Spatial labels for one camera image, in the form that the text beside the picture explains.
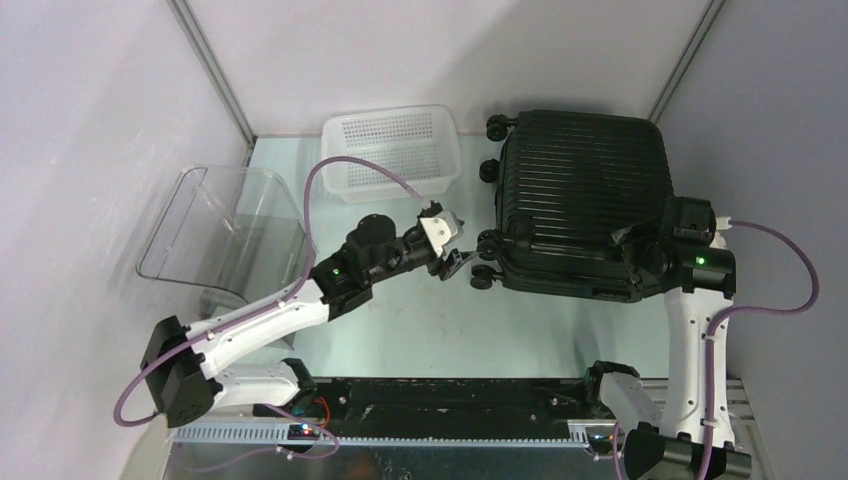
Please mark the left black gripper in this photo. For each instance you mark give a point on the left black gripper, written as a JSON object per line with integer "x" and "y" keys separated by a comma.
{"x": 437, "y": 266}

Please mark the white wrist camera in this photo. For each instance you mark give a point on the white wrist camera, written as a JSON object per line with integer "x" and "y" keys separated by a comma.
{"x": 723, "y": 223}
{"x": 441, "y": 227}

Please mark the aluminium frame rail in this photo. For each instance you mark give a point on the aluminium frame rail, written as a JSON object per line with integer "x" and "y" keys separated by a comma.
{"x": 258, "y": 426}

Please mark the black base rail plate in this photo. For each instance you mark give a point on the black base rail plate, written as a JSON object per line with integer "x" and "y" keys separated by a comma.
{"x": 452, "y": 408}

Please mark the clear acrylic bin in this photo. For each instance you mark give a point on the clear acrylic bin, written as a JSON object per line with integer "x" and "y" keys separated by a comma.
{"x": 229, "y": 235}

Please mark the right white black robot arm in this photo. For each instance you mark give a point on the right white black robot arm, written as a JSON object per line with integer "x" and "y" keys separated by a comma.
{"x": 680, "y": 256}

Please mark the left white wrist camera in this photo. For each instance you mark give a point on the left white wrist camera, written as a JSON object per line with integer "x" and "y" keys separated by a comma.
{"x": 441, "y": 227}

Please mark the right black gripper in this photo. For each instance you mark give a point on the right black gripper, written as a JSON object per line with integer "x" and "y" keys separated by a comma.
{"x": 643, "y": 280}

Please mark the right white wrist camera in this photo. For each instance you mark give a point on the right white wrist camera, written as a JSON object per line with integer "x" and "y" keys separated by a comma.
{"x": 723, "y": 223}

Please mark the white perforated plastic basket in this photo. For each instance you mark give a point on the white perforated plastic basket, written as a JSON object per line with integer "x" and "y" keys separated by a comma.
{"x": 419, "y": 144}

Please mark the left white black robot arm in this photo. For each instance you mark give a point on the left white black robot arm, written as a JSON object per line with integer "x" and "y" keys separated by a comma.
{"x": 191, "y": 369}

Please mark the black ribbed hard-shell suitcase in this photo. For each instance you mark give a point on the black ribbed hard-shell suitcase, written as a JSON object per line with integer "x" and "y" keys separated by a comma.
{"x": 565, "y": 182}

